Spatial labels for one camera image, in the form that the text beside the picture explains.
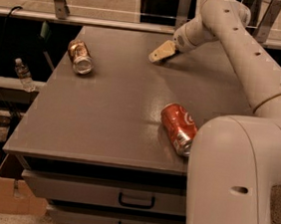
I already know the gold brown soda can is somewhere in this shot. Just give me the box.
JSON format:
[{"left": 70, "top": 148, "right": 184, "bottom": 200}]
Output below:
[{"left": 68, "top": 39, "right": 94, "bottom": 75}]

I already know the grey drawer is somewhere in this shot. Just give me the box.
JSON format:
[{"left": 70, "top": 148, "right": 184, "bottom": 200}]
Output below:
[
  {"left": 47, "top": 205, "right": 185, "bottom": 224},
  {"left": 23, "top": 170, "right": 186, "bottom": 216}
]

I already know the brown cardboard box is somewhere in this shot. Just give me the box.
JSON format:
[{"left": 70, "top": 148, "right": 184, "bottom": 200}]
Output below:
[{"left": 0, "top": 154, "right": 47, "bottom": 217}]

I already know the upper grey drawer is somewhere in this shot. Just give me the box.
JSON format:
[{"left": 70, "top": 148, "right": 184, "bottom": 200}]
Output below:
[{"left": 23, "top": 170, "right": 186, "bottom": 216}]

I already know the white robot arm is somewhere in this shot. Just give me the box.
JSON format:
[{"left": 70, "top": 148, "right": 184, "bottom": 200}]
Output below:
[{"left": 149, "top": 0, "right": 281, "bottom": 224}]

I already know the lower grey drawer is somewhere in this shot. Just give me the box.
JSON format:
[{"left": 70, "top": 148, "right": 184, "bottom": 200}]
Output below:
[{"left": 47, "top": 205, "right": 185, "bottom": 224}]

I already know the middle metal rail bracket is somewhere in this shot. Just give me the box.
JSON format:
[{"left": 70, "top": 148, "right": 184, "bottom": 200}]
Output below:
[{"left": 174, "top": 0, "right": 191, "bottom": 30}]

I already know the clear plastic water bottle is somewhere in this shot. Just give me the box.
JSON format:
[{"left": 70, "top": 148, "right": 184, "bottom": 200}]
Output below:
[{"left": 15, "top": 58, "right": 36, "bottom": 93}]

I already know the grey drawer cabinet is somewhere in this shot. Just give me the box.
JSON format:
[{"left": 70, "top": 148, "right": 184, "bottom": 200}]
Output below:
[{"left": 5, "top": 27, "right": 251, "bottom": 224}]

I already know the red coke can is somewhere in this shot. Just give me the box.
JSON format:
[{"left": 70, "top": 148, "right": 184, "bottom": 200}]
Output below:
[{"left": 160, "top": 104, "right": 197, "bottom": 157}]

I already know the right metal rail bracket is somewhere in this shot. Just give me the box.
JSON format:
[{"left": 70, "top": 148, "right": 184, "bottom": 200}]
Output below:
[{"left": 253, "top": 0, "right": 281, "bottom": 43}]

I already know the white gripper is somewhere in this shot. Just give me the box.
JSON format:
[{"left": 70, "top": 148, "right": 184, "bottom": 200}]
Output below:
[{"left": 148, "top": 18, "right": 208, "bottom": 63}]

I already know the green handled tool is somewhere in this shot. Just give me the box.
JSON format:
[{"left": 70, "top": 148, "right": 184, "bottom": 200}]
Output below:
[{"left": 38, "top": 21, "right": 55, "bottom": 71}]

